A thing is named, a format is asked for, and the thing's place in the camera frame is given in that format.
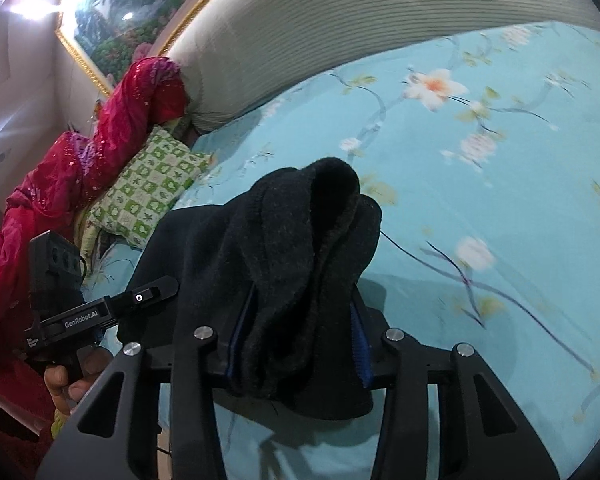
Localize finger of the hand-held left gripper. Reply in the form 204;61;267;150
111;275;180;329

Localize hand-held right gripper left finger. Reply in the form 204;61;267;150
35;294;257;480

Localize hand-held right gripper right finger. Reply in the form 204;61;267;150
351;299;561;480

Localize black pants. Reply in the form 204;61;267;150
117;156;384;421

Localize person's left hand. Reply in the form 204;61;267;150
44;346;114;415

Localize yellow-green floral cloth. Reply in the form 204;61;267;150
75;210;111;266

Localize green patterned pillow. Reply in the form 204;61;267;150
87;126;212;251

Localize red sequined cloth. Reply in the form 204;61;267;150
0;56;187;376

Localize gold framed landscape painting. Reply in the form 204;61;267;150
55;0;257;97

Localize grey striped headboard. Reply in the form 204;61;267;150
166;0;600;135

